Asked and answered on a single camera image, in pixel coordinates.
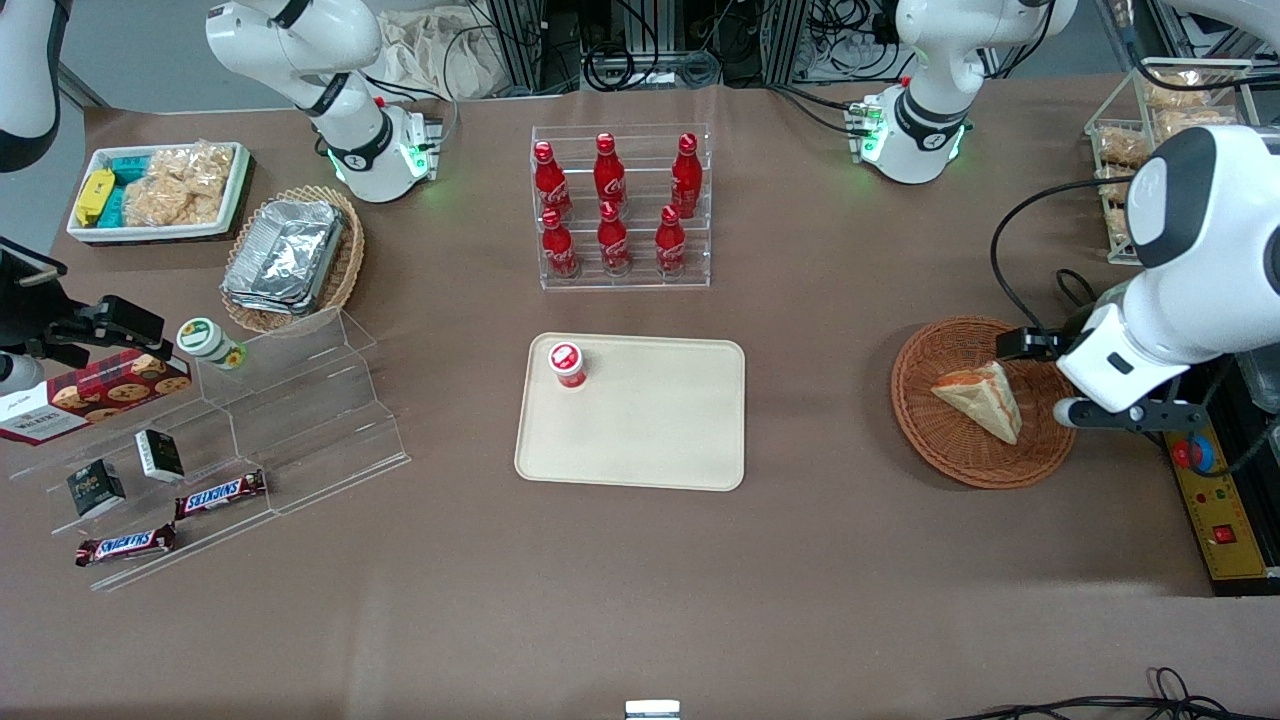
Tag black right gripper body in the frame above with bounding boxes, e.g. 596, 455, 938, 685
0, 236, 71, 353

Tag triangle sandwich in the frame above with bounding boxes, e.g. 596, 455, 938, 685
931, 360, 1024, 447

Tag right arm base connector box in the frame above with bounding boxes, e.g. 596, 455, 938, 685
402, 108, 447, 183

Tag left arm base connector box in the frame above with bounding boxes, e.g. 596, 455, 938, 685
843, 95, 889, 164

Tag round brown wicker basket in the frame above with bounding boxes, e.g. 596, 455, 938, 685
890, 316, 1079, 491

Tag oval light wicker basket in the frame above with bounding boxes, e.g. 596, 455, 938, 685
219, 184, 366, 337

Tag beige plastic tray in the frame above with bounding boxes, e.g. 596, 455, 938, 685
514, 332, 747, 493

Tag red emergency stop button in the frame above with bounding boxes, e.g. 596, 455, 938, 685
1171, 434, 1217, 477

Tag red tartan cookie box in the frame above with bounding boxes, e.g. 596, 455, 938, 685
0, 349, 194, 447

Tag green white lidded cup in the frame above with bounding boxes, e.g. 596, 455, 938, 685
176, 316, 247, 372

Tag yellow control panel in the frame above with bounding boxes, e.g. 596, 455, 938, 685
1164, 425, 1273, 583

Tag black machine housing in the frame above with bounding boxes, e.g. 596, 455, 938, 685
1165, 345, 1280, 598

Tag yellow snack packet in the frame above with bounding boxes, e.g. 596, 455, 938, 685
74, 168, 117, 228

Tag small black white carton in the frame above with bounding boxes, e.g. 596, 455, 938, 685
134, 428, 187, 485

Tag clear bag of rice crackers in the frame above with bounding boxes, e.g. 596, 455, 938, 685
121, 141, 237, 228

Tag teal snack packet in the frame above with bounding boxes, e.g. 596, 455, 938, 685
98, 152, 153, 228

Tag bagged bread pastry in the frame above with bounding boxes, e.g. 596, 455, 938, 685
1151, 107, 1237, 142
1094, 127, 1152, 170
1099, 168, 1137, 251
1141, 71, 1214, 110

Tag white rectangular snack bin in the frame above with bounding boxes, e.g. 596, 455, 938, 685
66, 141, 252, 245

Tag stack of foil containers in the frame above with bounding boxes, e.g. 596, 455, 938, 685
221, 198, 347, 317

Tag snickers chocolate bar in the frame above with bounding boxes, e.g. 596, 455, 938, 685
174, 469, 269, 522
74, 522, 178, 569

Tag clear acrylic stepped display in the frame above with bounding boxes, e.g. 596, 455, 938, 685
8, 306, 412, 594

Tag beige cloth bag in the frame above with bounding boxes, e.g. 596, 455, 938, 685
372, 8, 513, 102

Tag red cola bottle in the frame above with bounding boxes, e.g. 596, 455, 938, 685
654, 204, 689, 278
596, 200, 633, 277
533, 141, 574, 220
540, 207, 581, 280
670, 132, 704, 219
593, 132, 628, 212

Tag red lidded yogurt cup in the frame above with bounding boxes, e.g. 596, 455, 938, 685
546, 341, 589, 392

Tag clear acrylic bottle rack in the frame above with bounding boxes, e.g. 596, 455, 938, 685
530, 123, 713, 292

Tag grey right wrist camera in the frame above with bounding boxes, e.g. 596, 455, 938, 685
0, 352, 47, 397

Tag black power cable with plug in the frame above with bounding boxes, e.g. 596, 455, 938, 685
1055, 267, 1101, 313

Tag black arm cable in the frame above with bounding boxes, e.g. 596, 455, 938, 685
990, 177, 1136, 361

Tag white wire bread rack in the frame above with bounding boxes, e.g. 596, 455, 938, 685
1084, 57, 1263, 267

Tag black floor cables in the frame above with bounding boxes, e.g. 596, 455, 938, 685
945, 666, 1280, 720

